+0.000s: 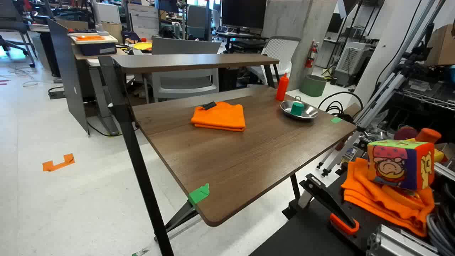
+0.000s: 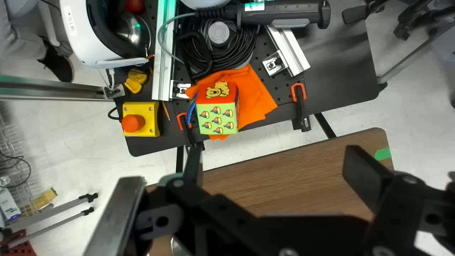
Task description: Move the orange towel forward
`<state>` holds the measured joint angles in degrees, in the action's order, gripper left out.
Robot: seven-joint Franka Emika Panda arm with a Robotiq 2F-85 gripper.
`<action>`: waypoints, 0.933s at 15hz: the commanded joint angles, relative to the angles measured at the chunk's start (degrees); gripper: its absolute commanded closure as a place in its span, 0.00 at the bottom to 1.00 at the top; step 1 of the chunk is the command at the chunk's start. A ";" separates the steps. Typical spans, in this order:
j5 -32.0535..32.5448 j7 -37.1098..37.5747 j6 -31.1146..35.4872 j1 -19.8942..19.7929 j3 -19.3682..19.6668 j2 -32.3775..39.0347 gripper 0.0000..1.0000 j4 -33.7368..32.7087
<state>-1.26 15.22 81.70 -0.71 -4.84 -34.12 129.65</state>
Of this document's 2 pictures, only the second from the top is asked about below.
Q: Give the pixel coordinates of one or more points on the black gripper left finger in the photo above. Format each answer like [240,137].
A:
[115,218]

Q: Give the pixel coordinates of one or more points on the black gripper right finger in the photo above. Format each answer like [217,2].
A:
[367,178]

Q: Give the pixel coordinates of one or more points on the orange towel pile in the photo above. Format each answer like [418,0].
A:
[253,93]

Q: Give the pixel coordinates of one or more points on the thin tripod legs black tips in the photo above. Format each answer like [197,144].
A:
[57,214]

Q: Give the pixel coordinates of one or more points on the brown wooden table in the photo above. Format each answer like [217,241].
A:
[293,185]

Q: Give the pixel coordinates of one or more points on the yellow emergency stop box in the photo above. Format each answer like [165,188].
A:
[139,119]

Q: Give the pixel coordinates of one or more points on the black pegboard table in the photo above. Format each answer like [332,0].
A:
[331,72]

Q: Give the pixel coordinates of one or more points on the yellow toy pieces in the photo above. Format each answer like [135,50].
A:
[135,80]

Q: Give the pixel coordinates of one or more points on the grey metal tripod leg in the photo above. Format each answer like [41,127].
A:
[51,89]

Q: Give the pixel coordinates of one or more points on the colourful soft toy cube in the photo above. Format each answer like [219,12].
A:
[216,111]

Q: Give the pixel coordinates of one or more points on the black white marker tag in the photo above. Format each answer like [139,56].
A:
[273,64]

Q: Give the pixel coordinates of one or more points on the short aluminium extrusion piece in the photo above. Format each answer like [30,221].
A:
[288,50]

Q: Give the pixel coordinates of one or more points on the black shoe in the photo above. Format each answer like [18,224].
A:
[57,62]

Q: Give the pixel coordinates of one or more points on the black stand base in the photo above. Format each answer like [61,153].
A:
[402,15]

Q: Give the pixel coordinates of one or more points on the grey round disc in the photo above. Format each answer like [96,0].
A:
[217,33]

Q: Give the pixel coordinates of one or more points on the long aluminium extrusion rail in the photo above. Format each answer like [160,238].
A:
[163,52]

